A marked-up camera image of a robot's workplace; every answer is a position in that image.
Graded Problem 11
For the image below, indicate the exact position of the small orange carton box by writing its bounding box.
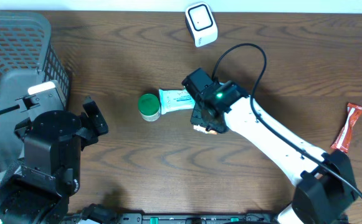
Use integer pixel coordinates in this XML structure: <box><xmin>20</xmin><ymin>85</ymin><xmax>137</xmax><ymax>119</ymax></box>
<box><xmin>193</xmin><ymin>125</ymin><xmax>217</xmax><ymax>134</ymax></box>

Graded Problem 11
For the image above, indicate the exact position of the light blue wipes pack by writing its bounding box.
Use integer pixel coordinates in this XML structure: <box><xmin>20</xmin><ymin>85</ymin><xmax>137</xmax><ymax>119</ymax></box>
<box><xmin>159</xmin><ymin>89</ymin><xmax>195</xmax><ymax>114</ymax></box>

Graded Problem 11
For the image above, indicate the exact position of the green lid jar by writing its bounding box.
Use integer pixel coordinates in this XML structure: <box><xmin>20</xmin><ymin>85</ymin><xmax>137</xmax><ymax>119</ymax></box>
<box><xmin>138</xmin><ymin>93</ymin><xmax>161</xmax><ymax>122</ymax></box>

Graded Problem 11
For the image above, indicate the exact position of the red Top snack bar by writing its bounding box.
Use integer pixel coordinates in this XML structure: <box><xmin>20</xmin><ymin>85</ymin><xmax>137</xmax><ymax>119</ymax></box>
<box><xmin>331</xmin><ymin>103</ymin><xmax>362</xmax><ymax>153</ymax></box>

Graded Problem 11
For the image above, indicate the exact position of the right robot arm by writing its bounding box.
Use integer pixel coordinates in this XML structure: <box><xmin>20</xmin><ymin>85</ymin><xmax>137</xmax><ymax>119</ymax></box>
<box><xmin>182</xmin><ymin>68</ymin><xmax>358</xmax><ymax>223</ymax></box>

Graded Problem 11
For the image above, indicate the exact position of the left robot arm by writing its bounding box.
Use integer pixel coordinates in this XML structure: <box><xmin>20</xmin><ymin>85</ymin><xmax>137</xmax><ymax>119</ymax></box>
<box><xmin>0</xmin><ymin>89</ymin><xmax>108</xmax><ymax>224</ymax></box>

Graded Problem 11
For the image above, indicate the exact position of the white barcode scanner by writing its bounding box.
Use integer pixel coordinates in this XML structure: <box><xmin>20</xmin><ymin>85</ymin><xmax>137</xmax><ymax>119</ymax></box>
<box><xmin>184</xmin><ymin>2</ymin><xmax>218</xmax><ymax>47</ymax></box>

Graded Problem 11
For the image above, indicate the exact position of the grey plastic mesh basket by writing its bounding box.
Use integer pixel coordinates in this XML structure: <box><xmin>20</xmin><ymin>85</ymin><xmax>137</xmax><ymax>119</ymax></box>
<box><xmin>0</xmin><ymin>12</ymin><xmax>72</xmax><ymax>181</ymax></box>

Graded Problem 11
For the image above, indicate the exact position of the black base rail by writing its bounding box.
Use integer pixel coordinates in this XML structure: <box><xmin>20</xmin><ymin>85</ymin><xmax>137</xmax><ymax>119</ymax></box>
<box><xmin>60</xmin><ymin>203</ymin><xmax>350</xmax><ymax>224</ymax></box>

